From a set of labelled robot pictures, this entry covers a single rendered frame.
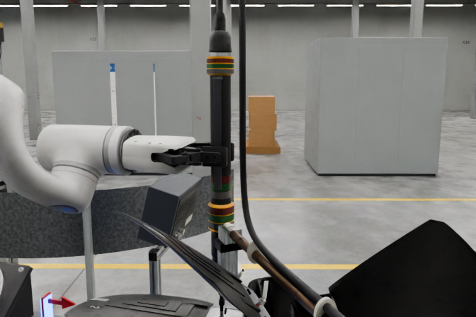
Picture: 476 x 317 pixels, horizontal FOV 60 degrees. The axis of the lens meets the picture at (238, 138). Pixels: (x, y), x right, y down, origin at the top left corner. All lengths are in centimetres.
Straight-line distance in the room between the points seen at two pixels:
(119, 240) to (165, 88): 440
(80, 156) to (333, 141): 631
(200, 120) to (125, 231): 261
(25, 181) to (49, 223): 202
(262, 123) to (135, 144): 818
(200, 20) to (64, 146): 438
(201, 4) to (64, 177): 446
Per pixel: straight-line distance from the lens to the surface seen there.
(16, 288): 125
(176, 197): 135
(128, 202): 262
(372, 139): 706
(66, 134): 75
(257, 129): 883
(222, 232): 66
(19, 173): 68
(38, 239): 275
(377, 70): 700
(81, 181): 71
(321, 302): 45
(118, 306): 83
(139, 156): 67
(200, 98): 501
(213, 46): 65
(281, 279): 52
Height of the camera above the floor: 160
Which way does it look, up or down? 8 degrees down
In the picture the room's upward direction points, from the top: straight up
